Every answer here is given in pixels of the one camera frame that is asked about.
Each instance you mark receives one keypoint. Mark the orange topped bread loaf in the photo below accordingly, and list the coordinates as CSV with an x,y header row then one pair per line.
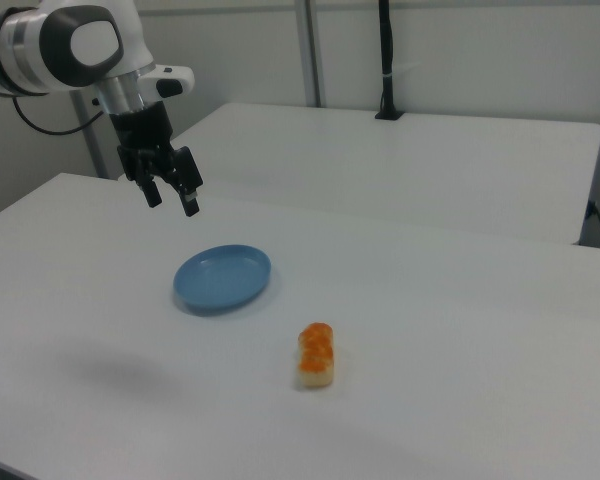
x,y
316,356

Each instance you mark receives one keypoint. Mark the grey metal support post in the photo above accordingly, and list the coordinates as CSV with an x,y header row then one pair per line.
x,y
87,130

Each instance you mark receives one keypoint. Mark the blue oval plate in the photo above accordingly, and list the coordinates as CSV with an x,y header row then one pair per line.
x,y
222,279

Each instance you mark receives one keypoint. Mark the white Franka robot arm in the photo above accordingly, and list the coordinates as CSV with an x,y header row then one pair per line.
x,y
55,45

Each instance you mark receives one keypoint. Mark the white back table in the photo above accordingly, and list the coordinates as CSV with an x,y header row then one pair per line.
x,y
405,165

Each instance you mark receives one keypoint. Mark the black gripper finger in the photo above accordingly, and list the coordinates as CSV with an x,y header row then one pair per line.
x,y
190,201
152,192

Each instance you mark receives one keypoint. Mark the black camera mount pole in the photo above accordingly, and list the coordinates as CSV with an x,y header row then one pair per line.
x,y
389,60

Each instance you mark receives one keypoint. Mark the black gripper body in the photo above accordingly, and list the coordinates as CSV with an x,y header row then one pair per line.
x,y
145,132

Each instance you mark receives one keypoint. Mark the grey aluminium frame post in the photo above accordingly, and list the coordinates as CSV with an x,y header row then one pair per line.
x,y
311,50

